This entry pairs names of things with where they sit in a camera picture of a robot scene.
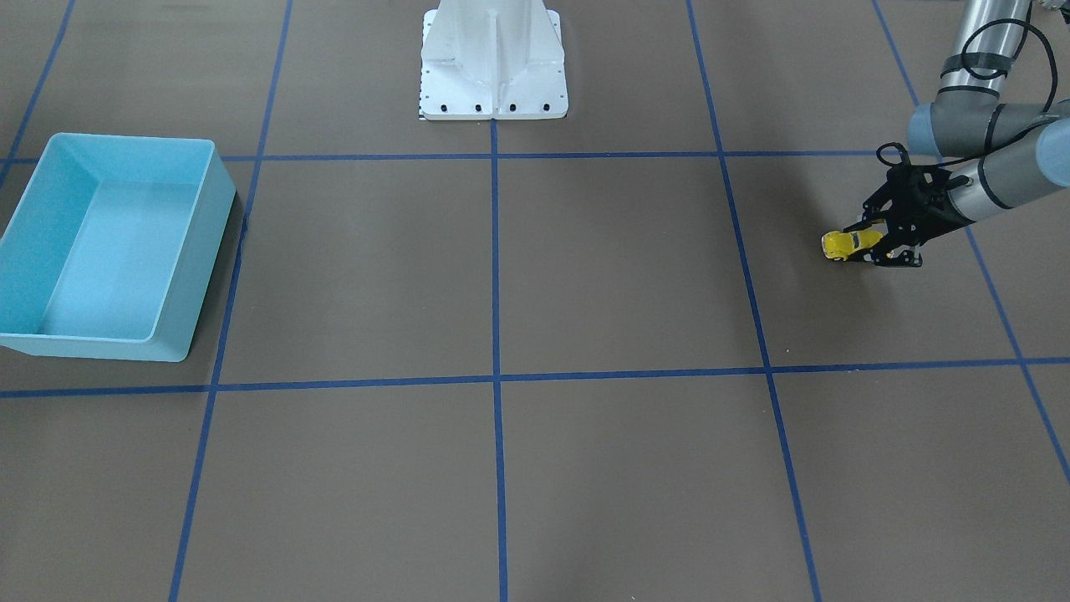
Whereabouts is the yellow beetle toy car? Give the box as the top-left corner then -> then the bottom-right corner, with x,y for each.
821,229 -> 884,262

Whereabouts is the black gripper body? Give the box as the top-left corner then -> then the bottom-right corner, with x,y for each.
863,163 -> 973,248

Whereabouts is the light blue plastic bin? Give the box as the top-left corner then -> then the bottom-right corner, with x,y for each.
1,133 -> 236,362

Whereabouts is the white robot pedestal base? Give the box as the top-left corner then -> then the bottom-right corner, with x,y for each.
418,1 -> 569,121

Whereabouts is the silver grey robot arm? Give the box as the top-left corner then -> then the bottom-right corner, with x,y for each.
821,1 -> 1069,268

